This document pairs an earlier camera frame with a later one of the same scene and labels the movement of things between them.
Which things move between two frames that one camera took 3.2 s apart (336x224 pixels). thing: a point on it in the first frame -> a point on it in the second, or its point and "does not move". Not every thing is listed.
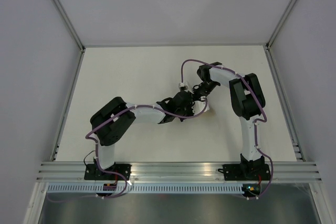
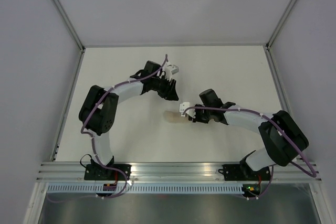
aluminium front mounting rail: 60,171 does not move
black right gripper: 195,96 -> 197,119
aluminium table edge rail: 74,81 does not move
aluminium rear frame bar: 175,45 does not move
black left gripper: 190,105 -> 170,93
